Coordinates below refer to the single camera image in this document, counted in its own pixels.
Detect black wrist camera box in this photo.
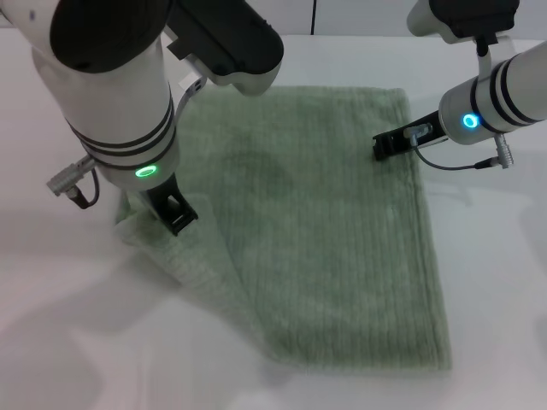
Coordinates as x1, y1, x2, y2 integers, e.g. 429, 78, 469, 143
164, 0, 285, 97
405, 0, 519, 56

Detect light green ribbed towel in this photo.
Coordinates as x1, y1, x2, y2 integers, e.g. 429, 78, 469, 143
113, 85, 454, 373

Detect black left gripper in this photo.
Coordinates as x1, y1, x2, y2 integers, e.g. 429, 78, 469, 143
136, 173, 201, 237

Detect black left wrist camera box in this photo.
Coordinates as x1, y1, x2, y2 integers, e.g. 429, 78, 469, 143
164, 0, 285, 97

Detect gray cable with silver connector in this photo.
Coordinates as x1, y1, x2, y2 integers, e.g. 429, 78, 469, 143
403, 122, 519, 171

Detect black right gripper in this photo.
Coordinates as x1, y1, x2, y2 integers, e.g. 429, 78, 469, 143
371, 109, 449, 162

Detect black cable with silver connector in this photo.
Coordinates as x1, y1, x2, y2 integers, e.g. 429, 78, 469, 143
44, 155, 103, 210

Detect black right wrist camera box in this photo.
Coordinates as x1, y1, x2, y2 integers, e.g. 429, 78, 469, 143
405, 0, 519, 56

